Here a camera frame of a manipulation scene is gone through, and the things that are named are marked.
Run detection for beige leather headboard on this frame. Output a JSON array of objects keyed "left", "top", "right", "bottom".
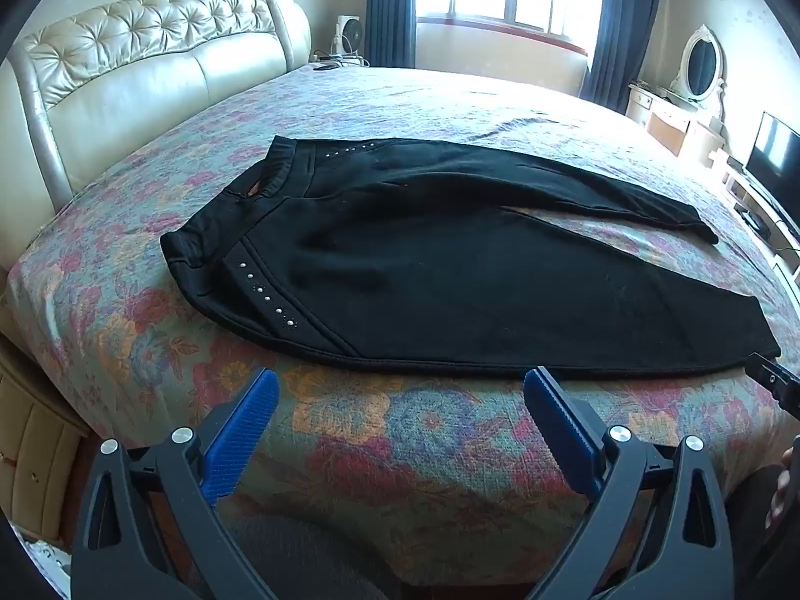
[{"left": 6, "top": 0, "right": 314, "bottom": 214}]

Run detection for white fan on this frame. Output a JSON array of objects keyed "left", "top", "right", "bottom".
[{"left": 330, "top": 14, "right": 364, "bottom": 67}]

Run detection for black television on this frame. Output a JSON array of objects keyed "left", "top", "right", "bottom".
[{"left": 746, "top": 111, "right": 800, "bottom": 235}]

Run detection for white oval vanity mirror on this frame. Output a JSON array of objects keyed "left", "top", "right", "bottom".
[{"left": 671, "top": 23, "right": 729, "bottom": 120}]

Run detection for person's grey clothing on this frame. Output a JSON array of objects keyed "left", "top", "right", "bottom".
[{"left": 187, "top": 506, "right": 407, "bottom": 600}]

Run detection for beige bedside cabinet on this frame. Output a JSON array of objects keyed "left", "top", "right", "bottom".
[{"left": 0, "top": 337, "right": 95, "bottom": 551}]

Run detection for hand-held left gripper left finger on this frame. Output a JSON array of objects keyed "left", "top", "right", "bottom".
[{"left": 70, "top": 367, "right": 280, "bottom": 600}]

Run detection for cream dressing table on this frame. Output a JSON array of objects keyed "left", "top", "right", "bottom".
[{"left": 626, "top": 80, "right": 726, "bottom": 167}]

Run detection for black pants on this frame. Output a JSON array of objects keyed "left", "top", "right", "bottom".
[{"left": 160, "top": 135, "right": 782, "bottom": 382}]

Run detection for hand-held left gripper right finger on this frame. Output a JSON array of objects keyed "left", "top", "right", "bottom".
[{"left": 523, "top": 366, "right": 734, "bottom": 600}]

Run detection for white television stand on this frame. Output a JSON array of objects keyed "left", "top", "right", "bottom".
[{"left": 725, "top": 156, "right": 800, "bottom": 282}]

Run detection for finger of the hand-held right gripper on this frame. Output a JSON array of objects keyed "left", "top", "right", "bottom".
[{"left": 745, "top": 353, "right": 800, "bottom": 420}]

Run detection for floral bedspread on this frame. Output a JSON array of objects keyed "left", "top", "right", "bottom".
[{"left": 0, "top": 62, "right": 800, "bottom": 589}]

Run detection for person's right hand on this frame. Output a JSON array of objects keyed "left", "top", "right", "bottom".
[{"left": 765, "top": 446, "right": 800, "bottom": 529}]

